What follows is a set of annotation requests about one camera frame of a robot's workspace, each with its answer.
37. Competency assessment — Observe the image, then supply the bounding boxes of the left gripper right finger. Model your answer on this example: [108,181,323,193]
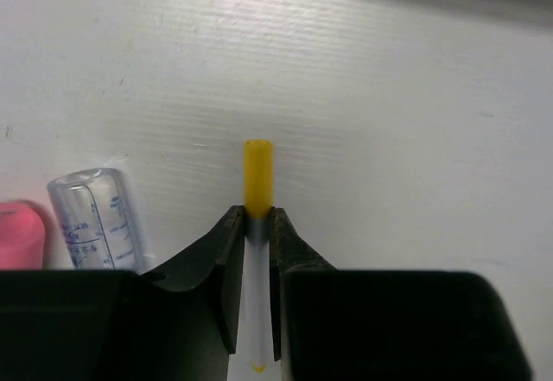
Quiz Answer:
[269,208,532,380]

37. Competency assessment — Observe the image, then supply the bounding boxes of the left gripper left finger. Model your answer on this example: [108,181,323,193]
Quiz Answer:
[1,206,245,380]

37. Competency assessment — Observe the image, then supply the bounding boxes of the blue correction tape pen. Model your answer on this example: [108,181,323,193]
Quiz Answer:
[47,168,143,272]

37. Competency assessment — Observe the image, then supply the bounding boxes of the pink glue stick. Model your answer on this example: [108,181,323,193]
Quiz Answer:
[0,202,46,270]

